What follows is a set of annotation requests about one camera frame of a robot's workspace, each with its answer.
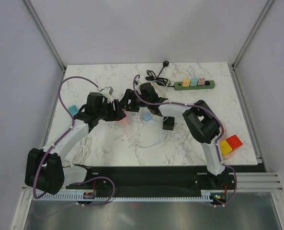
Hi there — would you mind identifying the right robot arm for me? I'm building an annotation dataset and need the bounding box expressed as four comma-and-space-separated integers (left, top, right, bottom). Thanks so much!
119, 83, 226, 189

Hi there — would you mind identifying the white cable duct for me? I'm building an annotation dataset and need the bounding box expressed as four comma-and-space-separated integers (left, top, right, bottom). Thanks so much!
40, 190, 214, 202

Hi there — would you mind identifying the teal power strip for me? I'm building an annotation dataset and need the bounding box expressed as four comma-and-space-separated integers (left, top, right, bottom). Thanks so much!
68, 104, 79, 116

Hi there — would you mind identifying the yellow coiled cable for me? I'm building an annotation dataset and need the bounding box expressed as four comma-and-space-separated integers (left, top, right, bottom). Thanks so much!
156, 71, 188, 99

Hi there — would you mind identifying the white power cord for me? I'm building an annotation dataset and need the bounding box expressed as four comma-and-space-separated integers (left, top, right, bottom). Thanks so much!
71, 136, 92, 167

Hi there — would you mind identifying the light blue cable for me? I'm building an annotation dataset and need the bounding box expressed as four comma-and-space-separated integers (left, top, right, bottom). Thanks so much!
129, 115, 169, 149

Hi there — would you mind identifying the black cube adapter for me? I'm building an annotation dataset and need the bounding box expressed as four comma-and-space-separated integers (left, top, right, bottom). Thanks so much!
162, 116, 175, 131

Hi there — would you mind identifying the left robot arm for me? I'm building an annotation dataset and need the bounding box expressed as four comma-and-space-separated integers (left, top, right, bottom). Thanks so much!
24, 92, 126, 195

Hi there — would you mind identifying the pink cube socket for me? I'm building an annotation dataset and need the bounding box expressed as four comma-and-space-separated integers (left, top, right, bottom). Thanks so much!
116, 110, 130, 126

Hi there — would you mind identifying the pink plug adapter on strip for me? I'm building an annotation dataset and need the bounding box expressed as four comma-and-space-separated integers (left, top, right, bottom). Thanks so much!
197, 78, 205, 86

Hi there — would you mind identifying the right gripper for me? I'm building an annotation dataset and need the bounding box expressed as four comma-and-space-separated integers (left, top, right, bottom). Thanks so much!
120, 89, 150, 112

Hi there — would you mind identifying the yellow cube plug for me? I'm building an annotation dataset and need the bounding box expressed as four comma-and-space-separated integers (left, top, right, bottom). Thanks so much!
220, 140, 233, 156

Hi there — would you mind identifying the yellow plug adapter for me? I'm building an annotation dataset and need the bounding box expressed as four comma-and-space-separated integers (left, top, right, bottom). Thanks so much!
182, 79, 191, 87

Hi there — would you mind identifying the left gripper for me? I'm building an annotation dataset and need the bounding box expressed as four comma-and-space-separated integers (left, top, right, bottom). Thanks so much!
96, 99, 125, 122

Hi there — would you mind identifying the teal plug adapter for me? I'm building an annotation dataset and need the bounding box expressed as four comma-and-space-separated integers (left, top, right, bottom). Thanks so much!
190, 78, 198, 87

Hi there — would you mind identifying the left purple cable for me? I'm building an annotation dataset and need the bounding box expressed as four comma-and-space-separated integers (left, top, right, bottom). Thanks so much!
33, 76, 102, 199

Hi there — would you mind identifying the blue plug adapter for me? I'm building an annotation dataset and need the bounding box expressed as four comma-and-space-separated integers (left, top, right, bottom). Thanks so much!
142, 112, 153, 122

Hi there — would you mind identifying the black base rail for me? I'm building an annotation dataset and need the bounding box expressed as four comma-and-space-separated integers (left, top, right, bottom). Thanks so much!
37, 164, 236, 198

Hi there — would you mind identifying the green power strip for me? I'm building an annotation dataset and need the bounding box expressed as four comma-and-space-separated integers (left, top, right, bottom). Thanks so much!
174, 80, 216, 91

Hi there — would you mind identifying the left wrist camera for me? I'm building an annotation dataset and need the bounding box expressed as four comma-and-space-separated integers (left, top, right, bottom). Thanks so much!
100, 86, 114, 103

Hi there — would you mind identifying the red cube socket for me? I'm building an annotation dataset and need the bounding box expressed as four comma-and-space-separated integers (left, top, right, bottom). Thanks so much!
226, 135, 243, 150

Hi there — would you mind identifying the black power cord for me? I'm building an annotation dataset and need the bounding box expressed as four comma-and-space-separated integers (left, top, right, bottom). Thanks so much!
145, 60, 176, 87

